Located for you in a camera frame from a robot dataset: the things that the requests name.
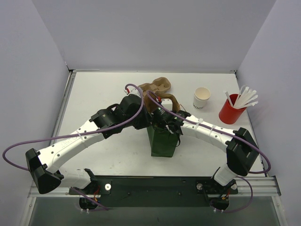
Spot brown cardboard cup carrier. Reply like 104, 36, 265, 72
138, 77, 171, 96

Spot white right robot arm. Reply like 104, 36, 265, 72
151, 107, 259, 186

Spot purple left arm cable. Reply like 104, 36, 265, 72
2, 83, 145, 211

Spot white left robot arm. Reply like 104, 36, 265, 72
25, 88, 151, 194

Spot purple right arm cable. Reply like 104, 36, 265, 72
146, 91, 271, 214

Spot aluminium rail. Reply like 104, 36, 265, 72
28, 177, 281, 198

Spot red cup with straws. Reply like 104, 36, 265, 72
219, 85, 258, 124

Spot green paper bag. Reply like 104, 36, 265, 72
144, 91, 190, 158

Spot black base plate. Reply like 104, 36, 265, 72
69, 176, 238, 209

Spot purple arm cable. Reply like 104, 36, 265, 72
2, 83, 145, 211
146, 91, 271, 214

